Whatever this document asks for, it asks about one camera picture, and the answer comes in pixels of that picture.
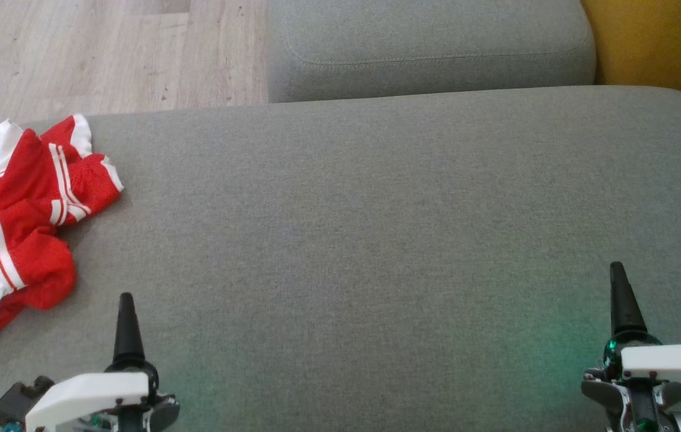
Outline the large grey sofa seat cushion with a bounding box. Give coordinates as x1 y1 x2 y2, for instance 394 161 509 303
0 85 681 432

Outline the small grey sofa cushion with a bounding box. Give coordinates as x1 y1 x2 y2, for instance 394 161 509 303
266 0 596 104

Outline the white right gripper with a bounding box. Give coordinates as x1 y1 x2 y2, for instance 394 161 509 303
581 262 681 432

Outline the red white striped jersey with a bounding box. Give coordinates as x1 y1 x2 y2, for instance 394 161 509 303
0 114 125 382

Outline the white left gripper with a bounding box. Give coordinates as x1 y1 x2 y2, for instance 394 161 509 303
25 292 181 432

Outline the yellow fabric surface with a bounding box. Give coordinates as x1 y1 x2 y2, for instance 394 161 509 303
580 0 681 118

